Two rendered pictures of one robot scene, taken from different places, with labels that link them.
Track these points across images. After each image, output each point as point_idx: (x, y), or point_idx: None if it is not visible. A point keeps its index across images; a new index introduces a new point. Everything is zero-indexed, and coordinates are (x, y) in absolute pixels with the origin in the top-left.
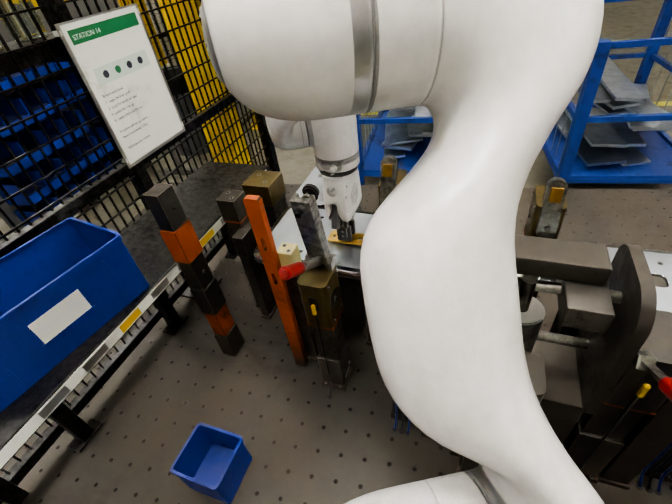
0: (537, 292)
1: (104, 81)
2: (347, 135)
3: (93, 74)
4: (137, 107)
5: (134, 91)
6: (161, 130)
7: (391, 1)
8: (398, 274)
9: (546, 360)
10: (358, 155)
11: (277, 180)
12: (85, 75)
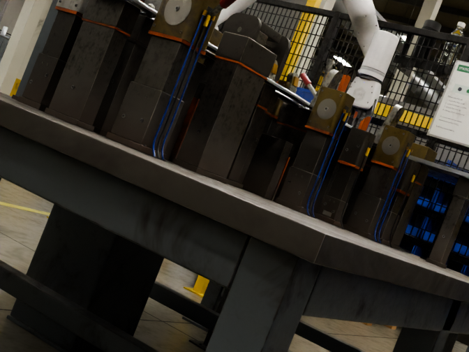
0: (288, 171)
1: (455, 91)
2: (366, 54)
3: (453, 85)
4: (460, 113)
5: (467, 105)
6: (463, 135)
7: None
8: None
9: None
10: (366, 69)
11: (419, 147)
12: (449, 83)
